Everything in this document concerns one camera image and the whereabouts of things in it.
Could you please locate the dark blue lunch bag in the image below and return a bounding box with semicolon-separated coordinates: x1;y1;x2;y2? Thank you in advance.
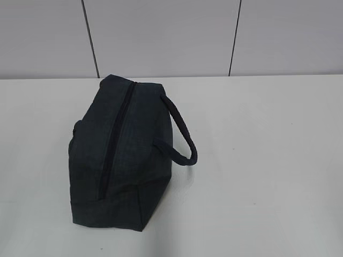
68;75;198;231

